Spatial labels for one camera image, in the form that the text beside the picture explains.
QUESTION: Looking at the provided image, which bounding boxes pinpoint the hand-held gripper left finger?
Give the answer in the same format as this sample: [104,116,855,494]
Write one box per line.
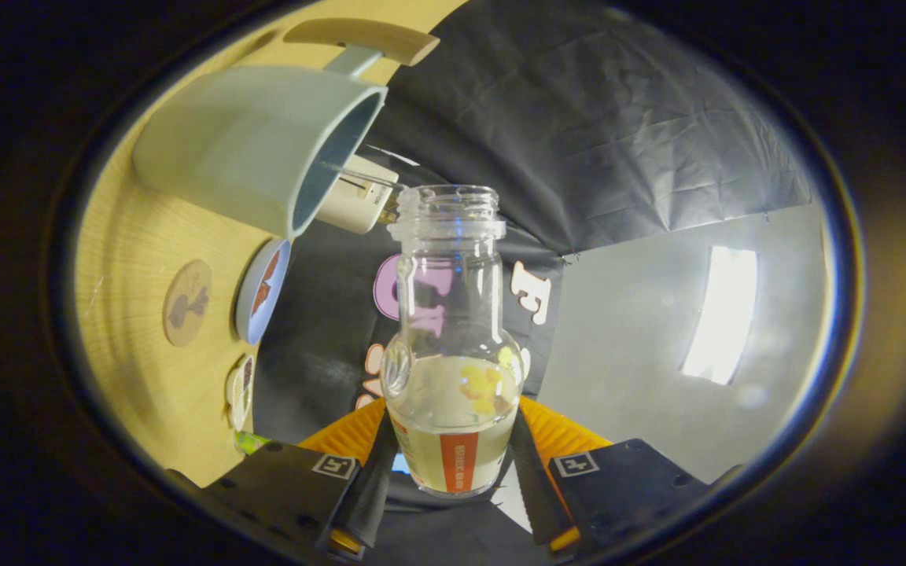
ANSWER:
[201,397,399,560]

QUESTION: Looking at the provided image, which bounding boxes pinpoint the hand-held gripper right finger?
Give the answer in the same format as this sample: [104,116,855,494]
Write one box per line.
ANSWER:
[500,395,712,555]

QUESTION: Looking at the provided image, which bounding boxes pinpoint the clear glass juice bottle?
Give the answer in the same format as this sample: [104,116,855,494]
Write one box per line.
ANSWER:
[381,185,525,498]

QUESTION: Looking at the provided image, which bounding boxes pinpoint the round cork coaster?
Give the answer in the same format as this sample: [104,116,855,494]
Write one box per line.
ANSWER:
[163,259,213,347]

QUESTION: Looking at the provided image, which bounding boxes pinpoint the pale green cup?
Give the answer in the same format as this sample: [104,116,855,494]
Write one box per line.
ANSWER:
[132,17,440,240]

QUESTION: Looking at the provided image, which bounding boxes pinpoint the white divided dish with beans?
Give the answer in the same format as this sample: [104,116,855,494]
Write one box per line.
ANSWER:
[225,354,256,432]

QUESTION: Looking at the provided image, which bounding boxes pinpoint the blue plate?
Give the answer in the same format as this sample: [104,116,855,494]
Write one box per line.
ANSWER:
[234,238,293,346]

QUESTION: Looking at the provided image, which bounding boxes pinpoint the brown food pieces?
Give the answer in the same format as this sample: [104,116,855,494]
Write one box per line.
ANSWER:
[251,250,281,315]

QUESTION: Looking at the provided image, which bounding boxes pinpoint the white toaster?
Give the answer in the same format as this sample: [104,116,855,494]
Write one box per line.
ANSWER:
[315,155,400,235]

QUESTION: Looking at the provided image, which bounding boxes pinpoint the wooden table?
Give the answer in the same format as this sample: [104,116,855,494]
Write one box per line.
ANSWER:
[75,0,470,488]

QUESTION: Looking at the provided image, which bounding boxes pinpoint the black backdrop cloth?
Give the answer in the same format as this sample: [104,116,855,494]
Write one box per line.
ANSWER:
[252,0,816,566]

